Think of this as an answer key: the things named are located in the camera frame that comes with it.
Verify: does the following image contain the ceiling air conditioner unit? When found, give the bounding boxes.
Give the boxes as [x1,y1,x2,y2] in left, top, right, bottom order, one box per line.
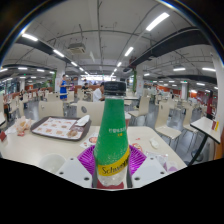
[67,42,87,55]

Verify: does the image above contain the ceiling strip lights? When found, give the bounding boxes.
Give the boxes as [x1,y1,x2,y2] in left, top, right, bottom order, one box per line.
[0,11,218,98]

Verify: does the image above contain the small white crumpled tissue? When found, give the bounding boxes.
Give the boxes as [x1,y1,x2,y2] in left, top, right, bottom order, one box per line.
[148,137,160,149]

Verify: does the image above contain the crumpled white napkin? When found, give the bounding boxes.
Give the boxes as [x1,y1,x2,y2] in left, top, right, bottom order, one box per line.
[74,114,91,127]

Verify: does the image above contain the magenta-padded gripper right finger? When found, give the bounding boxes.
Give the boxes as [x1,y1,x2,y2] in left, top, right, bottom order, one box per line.
[125,144,169,190]

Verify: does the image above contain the printed paper flyer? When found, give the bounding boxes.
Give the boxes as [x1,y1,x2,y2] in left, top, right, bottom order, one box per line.
[79,132,101,150]

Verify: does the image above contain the green drink bottle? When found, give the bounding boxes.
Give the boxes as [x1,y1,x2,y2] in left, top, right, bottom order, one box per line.
[91,80,131,190]

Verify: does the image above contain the beige canteen chairs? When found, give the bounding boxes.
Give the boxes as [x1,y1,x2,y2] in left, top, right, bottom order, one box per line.
[0,89,208,148]

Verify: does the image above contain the white rectangular canteen table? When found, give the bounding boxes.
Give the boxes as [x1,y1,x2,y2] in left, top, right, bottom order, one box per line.
[189,116,223,166]

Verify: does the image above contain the brown tray with paper liner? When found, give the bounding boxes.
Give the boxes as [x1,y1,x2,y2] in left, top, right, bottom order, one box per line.
[29,115,93,142]

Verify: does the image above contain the purple tissue pack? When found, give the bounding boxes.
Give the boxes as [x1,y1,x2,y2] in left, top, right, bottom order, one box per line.
[165,161,179,173]

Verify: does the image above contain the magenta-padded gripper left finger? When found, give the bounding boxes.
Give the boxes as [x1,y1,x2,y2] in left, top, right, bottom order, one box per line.
[56,144,98,190]

